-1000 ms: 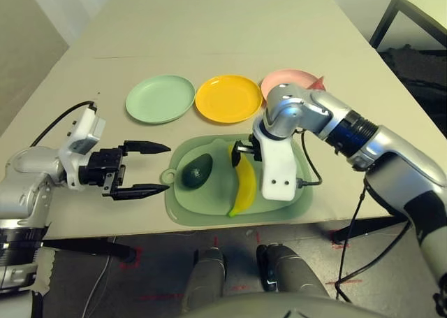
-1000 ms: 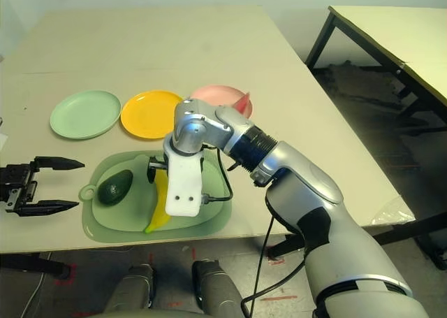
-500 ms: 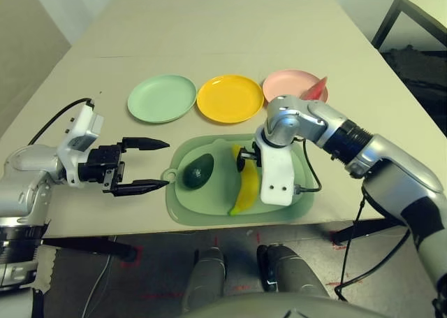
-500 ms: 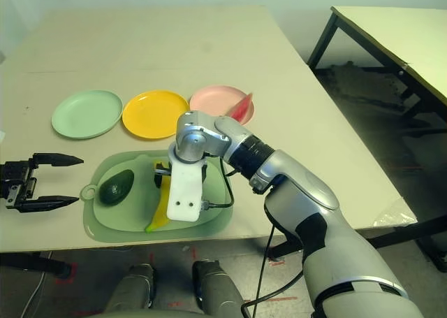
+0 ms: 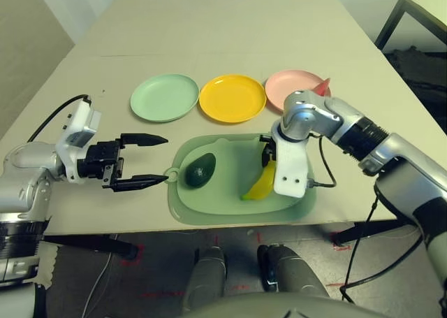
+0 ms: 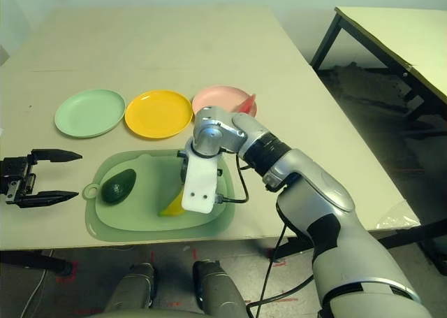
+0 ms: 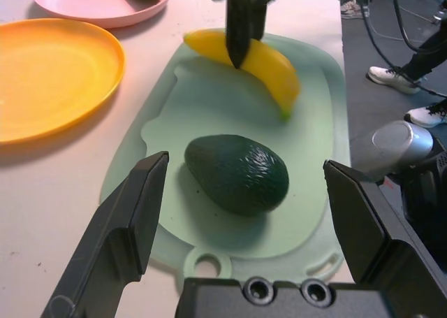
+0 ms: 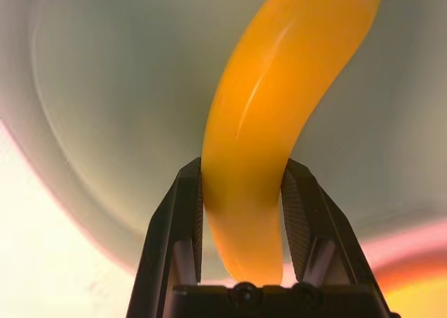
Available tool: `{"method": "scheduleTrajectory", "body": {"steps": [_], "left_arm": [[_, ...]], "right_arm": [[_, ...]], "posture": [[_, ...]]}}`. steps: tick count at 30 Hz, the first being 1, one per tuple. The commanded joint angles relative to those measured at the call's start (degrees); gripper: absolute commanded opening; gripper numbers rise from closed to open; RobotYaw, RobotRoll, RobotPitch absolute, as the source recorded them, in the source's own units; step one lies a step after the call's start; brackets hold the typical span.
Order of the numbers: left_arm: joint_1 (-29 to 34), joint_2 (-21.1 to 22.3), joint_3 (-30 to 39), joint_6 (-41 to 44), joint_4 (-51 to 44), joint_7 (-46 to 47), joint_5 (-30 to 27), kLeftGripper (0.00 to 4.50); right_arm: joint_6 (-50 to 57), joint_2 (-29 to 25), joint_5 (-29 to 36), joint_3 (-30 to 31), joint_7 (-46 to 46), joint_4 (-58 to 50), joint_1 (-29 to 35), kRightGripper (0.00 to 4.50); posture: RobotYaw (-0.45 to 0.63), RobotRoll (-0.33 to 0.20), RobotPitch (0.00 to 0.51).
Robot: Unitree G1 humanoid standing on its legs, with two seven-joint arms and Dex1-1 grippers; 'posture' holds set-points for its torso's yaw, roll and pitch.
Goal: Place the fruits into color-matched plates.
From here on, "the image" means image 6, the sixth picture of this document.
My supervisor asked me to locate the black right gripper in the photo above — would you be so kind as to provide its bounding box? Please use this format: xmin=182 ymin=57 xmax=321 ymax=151
xmin=177 ymin=150 xmax=190 ymax=185

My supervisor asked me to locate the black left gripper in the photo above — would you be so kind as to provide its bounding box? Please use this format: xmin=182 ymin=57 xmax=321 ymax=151
xmin=0 ymin=148 xmax=84 ymax=209

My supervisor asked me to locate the yellow toy banana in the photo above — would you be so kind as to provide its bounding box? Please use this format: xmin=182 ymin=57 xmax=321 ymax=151
xmin=159 ymin=188 xmax=186 ymax=217

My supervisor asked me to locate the dark green toy avocado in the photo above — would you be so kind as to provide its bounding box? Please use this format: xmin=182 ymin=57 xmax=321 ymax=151
xmin=101 ymin=168 xmax=137 ymax=204

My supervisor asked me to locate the red toy watermelon slice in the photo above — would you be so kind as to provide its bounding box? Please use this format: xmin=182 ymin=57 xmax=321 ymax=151
xmin=232 ymin=92 xmax=258 ymax=115

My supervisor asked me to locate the green cutting board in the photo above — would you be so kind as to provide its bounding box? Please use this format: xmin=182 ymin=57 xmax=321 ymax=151
xmin=82 ymin=149 xmax=235 ymax=242

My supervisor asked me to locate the yellow round plate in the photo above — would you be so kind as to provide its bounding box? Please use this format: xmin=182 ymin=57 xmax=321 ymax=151
xmin=124 ymin=89 xmax=194 ymax=141

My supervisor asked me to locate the mint green round plate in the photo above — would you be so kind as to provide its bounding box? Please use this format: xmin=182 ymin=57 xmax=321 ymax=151
xmin=54 ymin=89 xmax=126 ymax=139

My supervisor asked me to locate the pink round plate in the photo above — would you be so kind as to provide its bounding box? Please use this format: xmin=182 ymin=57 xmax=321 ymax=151
xmin=191 ymin=85 xmax=259 ymax=118

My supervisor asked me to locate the red floor tape corner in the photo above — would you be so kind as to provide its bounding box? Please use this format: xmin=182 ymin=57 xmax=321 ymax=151
xmin=268 ymin=247 xmax=287 ymax=267
xmin=55 ymin=260 xmax=80 ymax=284

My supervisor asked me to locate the grey left robot leg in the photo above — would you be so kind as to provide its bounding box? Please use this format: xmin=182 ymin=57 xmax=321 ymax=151
xmin=104 ymin=261 xmax=157 ymax=314

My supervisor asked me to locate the grey robot leg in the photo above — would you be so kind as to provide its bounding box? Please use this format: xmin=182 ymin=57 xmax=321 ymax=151
xmin=104 ymin=261 xmax=157 ymax=314
xmin=193 ymin=260 xmax=251 ymax=318

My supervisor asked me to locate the grey right robot leg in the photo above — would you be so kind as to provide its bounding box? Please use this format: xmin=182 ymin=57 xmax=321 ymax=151
xmin=193 ymin=260 xmax=251 ymax=318

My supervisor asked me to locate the grey robot torso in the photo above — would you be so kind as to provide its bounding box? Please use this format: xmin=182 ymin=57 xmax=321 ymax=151
xmin=85 ymin=307 xmax=207 ymax=318

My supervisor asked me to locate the red floor tape strip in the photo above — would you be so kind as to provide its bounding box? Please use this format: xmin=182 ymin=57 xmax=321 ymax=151
xmin=249 ymin=298 xmax=298 ymax=304

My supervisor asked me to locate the clear plastic bag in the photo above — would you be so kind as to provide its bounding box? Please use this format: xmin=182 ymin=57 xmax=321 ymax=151
xmin=376 ymin=197 xmax=420 ymax=230

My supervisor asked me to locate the side table with black legs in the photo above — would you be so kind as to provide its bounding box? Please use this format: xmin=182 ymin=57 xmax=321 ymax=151
xmin=310 ymin=6 xmax=447 ymax=130

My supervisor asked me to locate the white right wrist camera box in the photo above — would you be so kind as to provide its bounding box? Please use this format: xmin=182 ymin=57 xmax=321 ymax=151
xmin=180 ymin=153 xmax=219 ymax=215

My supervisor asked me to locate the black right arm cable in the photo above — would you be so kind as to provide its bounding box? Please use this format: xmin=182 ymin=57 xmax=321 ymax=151
xmin=213 ymin=153 xmax=315 ymax=318

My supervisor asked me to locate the white floor cable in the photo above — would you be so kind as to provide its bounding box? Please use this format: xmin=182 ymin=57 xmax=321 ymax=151
xmin=24 ymin=250 xmax=55 ymax=318

